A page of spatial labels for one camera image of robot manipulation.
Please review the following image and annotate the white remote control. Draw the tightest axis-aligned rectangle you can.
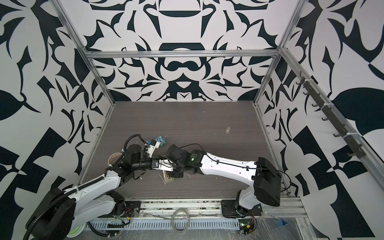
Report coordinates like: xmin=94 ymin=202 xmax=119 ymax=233
xmin=163 ymin=171 xmax=174 ymax=184

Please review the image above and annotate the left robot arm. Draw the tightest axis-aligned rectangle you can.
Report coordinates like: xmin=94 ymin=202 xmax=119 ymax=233
xmin=23 ymin=141 xmax=159 ymax=240

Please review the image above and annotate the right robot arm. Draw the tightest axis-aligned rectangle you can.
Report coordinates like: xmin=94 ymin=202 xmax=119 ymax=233
xmin=165 ymin=145 xmax=282 ymax=218

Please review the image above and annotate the blue owl toy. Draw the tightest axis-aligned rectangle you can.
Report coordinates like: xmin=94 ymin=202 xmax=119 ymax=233
xmin=155 ymin=136 xmax=166 ymax=147

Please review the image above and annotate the beige tape roll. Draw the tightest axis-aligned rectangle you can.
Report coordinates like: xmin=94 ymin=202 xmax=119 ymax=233
xmin=108 ymin=152 xmax=122 ymax=166

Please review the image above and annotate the blue tape piece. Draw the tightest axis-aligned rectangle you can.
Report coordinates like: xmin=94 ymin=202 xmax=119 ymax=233
xmin=277 ymin=219 xmax=289 ymax=228

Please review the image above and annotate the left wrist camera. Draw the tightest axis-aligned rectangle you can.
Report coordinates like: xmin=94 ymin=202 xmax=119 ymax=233
xmin=145 ymin=140 xmax=161 ymax=158

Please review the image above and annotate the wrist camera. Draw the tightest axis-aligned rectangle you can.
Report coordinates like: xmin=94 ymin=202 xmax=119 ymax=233
xmin=145 ymin=140 xmax=161 ymax=158
xmin=152 ymin=159 xmax=174 ymax=172

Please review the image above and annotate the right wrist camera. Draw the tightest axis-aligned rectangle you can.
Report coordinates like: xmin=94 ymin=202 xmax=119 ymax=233
xmin=152 ymin=159 xmax=174 ymax=172

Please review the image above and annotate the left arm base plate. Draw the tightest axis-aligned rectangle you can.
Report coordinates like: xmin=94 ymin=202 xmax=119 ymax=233
xmin=99 ymin=201 xmax=142 ymax=218

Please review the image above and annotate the coiled grey cable loop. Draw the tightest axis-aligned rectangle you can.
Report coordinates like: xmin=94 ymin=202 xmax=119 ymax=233
xmin=170 ymin=208 xmax=191 ymax=233

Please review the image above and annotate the white slotted cable duct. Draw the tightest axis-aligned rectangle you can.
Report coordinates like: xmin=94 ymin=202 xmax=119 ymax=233
xmin=91 ymin=219 xmax=240 ymax=231

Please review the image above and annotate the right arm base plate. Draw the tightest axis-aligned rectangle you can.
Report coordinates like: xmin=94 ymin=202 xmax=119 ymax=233
xmin=221 ymin=200 xmax=263 ymax=219

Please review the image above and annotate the black corrugated cable hose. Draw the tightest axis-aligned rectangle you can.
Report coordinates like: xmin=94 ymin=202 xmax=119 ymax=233
xmin=22 ymin=133 xmax=148 ymax=240

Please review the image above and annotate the wall hook rail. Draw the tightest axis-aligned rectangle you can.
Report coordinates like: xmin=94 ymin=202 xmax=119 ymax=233
xmin=297 ymin=72 xmax=367 ymax=159

